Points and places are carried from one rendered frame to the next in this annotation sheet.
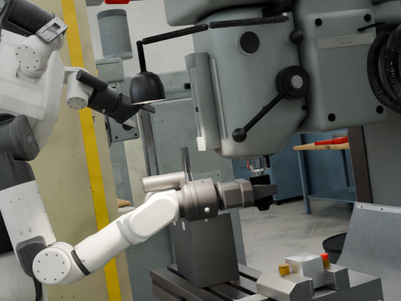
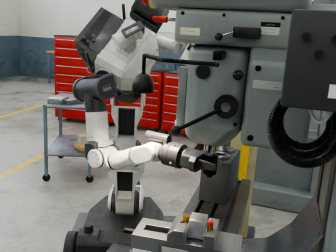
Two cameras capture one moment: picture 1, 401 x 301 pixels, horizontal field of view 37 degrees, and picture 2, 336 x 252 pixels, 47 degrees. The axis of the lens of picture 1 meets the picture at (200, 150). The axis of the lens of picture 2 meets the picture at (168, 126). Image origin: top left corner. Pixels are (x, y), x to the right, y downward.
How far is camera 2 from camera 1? 86 cm
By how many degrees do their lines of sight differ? 39
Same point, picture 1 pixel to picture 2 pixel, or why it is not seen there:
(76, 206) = not seen: hidden behind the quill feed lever
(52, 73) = (141, 50)
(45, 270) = (91, 159)
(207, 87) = (184, 90)
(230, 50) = (191, 73)
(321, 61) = (253, 97)
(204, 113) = (178, 106)
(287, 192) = not seen: outside the picture
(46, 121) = (126, 79)
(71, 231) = not seen: hidden behind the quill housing
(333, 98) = (255, 125)
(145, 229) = (136, 159)
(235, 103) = (188, 107)
